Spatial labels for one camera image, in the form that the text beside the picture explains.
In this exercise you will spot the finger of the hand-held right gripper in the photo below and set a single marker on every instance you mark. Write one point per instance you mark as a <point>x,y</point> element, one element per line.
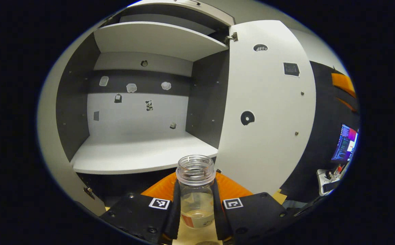
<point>348,105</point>
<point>343,83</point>

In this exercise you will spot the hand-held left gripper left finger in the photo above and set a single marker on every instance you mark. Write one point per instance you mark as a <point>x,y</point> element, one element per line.
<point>139,214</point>

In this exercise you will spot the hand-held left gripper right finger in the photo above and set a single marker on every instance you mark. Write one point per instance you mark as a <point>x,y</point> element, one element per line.
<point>251,214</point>

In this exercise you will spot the clear glass bottle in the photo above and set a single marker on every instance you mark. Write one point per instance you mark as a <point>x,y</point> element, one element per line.
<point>196,200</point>

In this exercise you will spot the white and grey cabinet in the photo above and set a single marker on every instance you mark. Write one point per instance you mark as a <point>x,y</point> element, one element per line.
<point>136,153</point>

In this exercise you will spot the white cabinet door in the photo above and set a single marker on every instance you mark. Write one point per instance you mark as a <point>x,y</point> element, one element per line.
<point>47,136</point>
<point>268,102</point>

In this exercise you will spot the metal door hinge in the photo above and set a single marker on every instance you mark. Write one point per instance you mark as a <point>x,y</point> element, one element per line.
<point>232,37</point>
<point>89,193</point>

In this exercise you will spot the white cabinet shelf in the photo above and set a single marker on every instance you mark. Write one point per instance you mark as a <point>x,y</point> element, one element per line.
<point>156,41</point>

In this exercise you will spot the computer monitor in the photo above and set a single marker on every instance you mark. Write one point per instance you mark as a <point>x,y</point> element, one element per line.
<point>345,143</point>

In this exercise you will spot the white desk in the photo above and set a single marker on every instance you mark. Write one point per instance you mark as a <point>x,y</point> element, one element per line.
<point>321,177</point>

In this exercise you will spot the white drawer front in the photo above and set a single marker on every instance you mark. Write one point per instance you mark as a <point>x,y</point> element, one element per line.
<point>214,13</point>

